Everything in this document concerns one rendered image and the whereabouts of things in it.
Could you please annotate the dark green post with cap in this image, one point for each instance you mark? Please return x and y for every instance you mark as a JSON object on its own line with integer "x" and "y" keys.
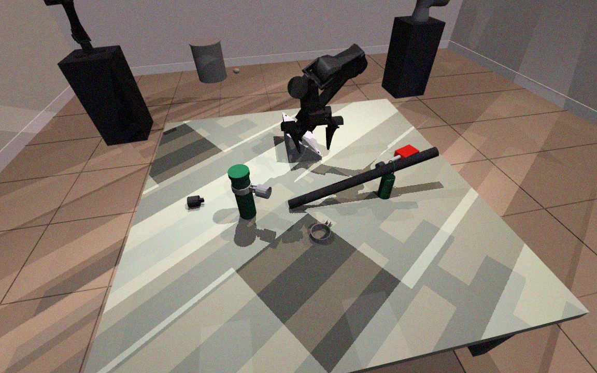
{"x": 239, "y": 176}

